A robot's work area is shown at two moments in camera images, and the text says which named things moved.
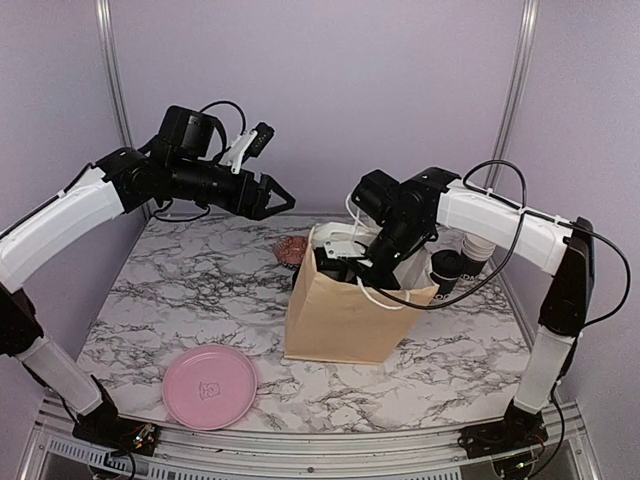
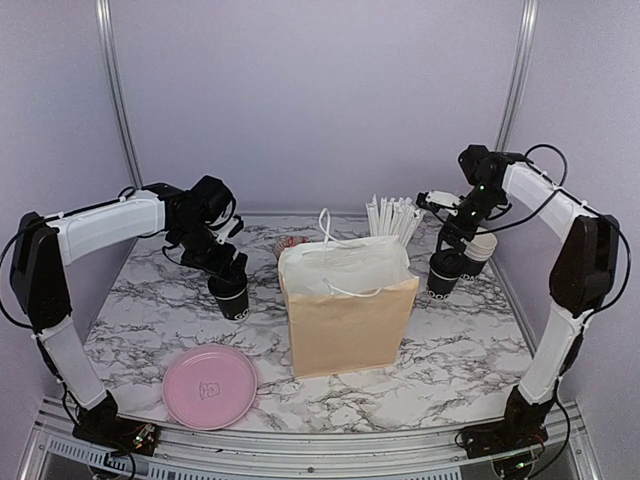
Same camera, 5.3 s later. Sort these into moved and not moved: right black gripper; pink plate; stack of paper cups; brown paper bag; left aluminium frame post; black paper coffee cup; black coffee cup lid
Moved: black paper coffee cup; brown paper bag; right black gripper
Not moved: stack of paper cups; black coffee cup lid; left aluminium frame post; pink plate
